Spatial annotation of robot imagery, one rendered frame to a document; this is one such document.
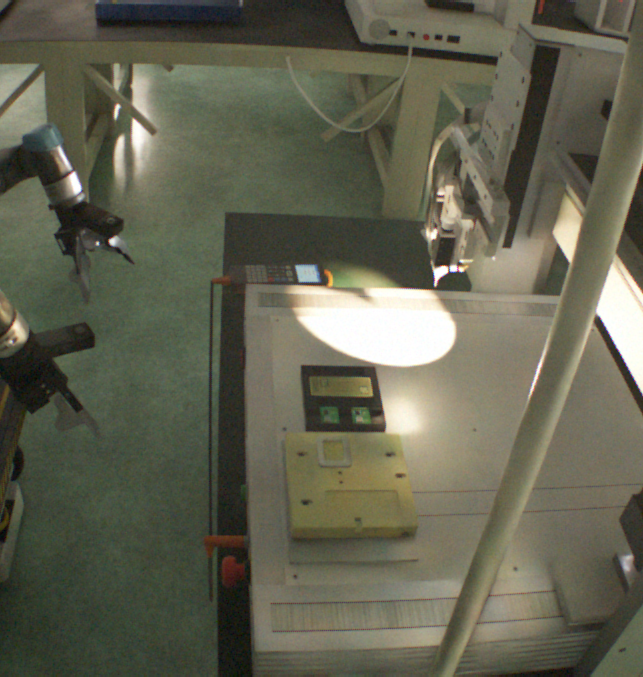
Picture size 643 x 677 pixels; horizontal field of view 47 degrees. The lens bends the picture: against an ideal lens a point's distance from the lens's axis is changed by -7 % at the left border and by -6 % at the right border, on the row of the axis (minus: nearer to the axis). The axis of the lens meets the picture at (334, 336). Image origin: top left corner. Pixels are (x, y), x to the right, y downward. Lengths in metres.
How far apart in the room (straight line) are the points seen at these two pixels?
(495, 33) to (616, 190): 2.75
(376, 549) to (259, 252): 0.87
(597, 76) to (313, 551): 0.71
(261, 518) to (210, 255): 2.12
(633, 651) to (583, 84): 0.73
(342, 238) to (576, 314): 1.30
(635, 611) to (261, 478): 0.51
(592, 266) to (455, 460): 0.69
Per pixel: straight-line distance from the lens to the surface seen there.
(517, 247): 1.15
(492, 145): 1.08
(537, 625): 1.00
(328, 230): 1.79
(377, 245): 1.76
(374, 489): 1.02
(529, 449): 0.57
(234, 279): 1.55
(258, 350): 1.26
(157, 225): 3.25
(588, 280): 0.48
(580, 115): 1.08
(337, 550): 0.98
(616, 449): 1.25
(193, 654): 1.88
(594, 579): 1.03
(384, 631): 0.94
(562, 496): 1.14
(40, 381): 1.27
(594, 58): 1.06
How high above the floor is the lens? 1.66
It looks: 38 degrees down
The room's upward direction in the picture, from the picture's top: 8 degrees clockwise
